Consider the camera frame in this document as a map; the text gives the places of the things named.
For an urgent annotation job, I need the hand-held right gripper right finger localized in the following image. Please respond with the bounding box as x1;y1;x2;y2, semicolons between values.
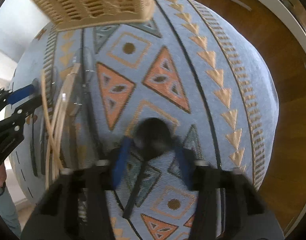
173;142;286;240

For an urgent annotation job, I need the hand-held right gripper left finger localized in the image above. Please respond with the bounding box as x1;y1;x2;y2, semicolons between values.
20;137;133;240

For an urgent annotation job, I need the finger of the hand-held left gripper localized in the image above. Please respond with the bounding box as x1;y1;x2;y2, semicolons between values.
0;83;41;115
10;96;45;126

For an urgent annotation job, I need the black spoon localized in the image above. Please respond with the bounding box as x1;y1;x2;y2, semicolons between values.
122;117;178;219

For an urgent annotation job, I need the clear plastic spoon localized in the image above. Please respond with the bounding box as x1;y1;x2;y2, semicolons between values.
68;46;96;117

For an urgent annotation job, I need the tan woven plastic basket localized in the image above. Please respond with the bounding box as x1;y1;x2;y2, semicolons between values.
22;0;157;32

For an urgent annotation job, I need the person's trouser leg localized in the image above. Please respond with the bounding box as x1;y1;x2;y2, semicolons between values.
0;187;21;238

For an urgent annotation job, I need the blue patterned cloth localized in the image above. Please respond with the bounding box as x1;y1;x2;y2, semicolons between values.
8;0;279;240

